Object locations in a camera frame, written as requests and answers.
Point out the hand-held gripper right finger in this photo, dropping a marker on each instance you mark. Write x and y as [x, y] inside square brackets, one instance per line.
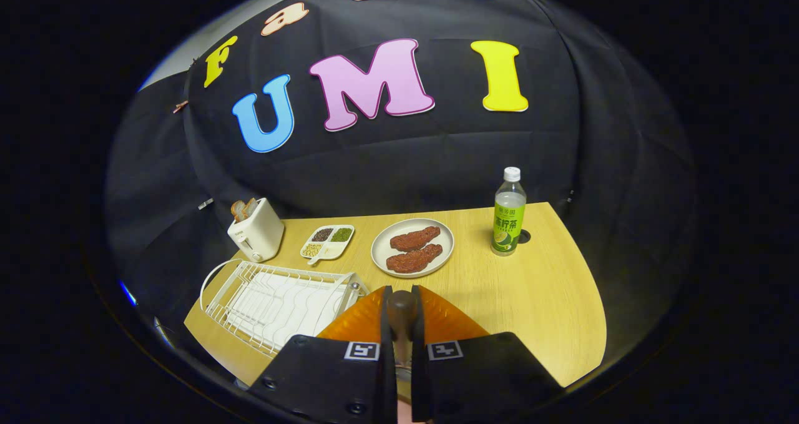
[419, 380]

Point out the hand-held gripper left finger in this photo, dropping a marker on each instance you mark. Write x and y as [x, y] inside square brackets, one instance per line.
[387, 386]

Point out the white round plate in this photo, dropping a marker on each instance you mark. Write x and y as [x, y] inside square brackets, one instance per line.
[381, 252]

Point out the white divided condiment dish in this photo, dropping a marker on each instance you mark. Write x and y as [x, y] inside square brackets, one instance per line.
[334, 249]

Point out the brown meat piece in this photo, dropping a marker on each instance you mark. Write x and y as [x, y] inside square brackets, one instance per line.
[412, 259]
[415, 238]

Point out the green label drink bottle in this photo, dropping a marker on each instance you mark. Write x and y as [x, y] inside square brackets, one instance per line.
[507, 224]

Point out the white toaster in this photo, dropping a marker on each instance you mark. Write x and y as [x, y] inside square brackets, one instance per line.
[259, 236]

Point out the black backdrop cloth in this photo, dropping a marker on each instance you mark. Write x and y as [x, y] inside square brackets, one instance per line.
[437, 162]

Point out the toast slice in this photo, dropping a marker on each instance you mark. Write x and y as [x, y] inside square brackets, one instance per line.
[251, 206]
[238, 210]

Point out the silver clip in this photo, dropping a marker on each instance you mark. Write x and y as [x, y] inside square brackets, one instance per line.
[205, 203]

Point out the red clip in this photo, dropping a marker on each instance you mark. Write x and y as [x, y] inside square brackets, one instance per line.
[180, 107]

